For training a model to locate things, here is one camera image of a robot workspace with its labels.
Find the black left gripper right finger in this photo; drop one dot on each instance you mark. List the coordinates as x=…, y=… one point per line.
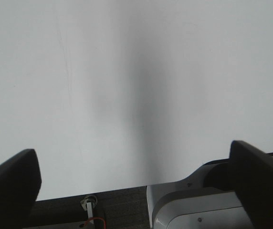
x=251, y=177

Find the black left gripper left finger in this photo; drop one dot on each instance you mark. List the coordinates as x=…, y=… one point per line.
x=20, y=183

